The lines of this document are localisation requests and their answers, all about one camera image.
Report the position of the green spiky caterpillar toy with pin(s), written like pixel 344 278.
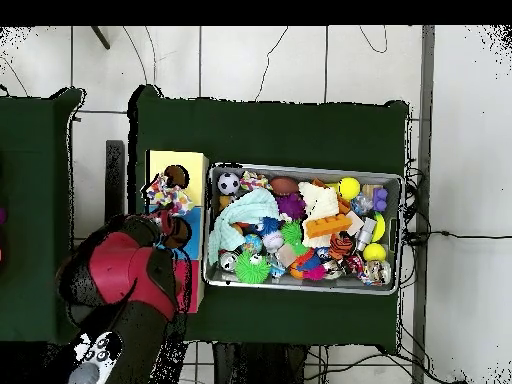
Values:
pixel 292 234

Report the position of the smooth yellow ball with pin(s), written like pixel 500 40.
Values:
pixel 374 252

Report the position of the small soccer ball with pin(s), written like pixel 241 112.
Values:
pixel 228 184

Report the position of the yellow tennis ball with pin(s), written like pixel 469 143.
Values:
pixel 349 188

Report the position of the brown toy football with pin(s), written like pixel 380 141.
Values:
pixel 284 185

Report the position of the purple spiky toy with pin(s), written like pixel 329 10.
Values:
pixel 291 206

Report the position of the orange toy brick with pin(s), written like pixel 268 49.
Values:
pixel 326 226

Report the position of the colourful patterned cloth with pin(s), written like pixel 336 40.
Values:
pixel 164 196

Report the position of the cream yellow cloth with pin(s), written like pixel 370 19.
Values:
pixel 320 202

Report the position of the green puffer ball with eyes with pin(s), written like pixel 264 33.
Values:
pixel 248 272

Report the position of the mint green cloth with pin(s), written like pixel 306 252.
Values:
pixel 248 206

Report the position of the dark green side tablecloth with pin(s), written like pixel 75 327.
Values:
pixel 28 160

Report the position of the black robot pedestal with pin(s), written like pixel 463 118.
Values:
pixel 256 368

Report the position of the wooden box with three holes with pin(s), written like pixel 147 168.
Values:
pixel 196 176

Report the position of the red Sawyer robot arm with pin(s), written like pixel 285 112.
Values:
pixel 120 272

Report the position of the black stand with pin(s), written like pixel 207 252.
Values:
pixel 115 180

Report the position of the shallow mesh bin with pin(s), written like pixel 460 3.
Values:
pixel 320 284

